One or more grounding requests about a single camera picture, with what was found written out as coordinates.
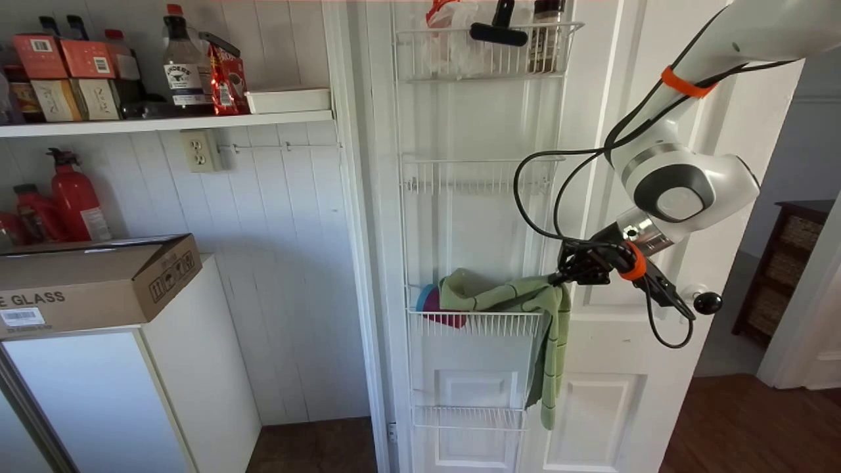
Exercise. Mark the green towel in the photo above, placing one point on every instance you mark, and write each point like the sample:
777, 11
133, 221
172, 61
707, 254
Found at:
553, 351

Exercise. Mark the small red fire extinguisher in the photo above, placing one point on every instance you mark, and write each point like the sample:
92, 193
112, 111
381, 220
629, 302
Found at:
38, 220

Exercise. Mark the red snack bag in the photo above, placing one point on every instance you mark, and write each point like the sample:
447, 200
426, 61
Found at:
227, 83

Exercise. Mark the flat white box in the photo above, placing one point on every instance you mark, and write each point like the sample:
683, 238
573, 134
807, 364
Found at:
288, 101

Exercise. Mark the white wall shelf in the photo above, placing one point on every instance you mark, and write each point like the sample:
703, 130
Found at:
159, 125

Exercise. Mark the blue plastic cup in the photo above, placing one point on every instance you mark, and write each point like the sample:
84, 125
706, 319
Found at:
423, 297

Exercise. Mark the white panel door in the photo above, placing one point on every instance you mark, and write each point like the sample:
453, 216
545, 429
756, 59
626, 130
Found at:
612, 394

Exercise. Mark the red and white packet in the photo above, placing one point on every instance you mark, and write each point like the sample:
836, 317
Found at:
443, 11

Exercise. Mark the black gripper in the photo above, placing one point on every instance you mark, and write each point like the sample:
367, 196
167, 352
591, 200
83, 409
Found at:
604, 262

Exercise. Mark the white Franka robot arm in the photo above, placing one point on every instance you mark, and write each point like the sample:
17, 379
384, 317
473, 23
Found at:
648, 158

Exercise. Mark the brown wooden dresser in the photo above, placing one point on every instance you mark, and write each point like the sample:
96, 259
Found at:
783, 272

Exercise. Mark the clear bottle red cap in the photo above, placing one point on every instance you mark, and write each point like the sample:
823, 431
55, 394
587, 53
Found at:
184, 74

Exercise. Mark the black door knob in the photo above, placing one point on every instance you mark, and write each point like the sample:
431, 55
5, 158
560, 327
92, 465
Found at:
707, 302

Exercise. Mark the brown cardboard box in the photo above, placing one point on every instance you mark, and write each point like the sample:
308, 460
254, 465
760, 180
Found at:
80, 279

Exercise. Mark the large red fire extinguisher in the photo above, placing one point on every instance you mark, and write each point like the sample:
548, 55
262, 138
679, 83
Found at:
78, 200

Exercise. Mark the white cabinet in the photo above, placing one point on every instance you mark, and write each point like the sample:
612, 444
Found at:
200, 377

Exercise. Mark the white wall outlet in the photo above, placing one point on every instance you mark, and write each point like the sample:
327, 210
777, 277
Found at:
202, 150

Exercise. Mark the red topped carton box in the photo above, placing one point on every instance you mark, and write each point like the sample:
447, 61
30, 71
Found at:
92, 80
43, 61

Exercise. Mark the dark bottle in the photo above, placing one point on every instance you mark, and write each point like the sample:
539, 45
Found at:
126, 74

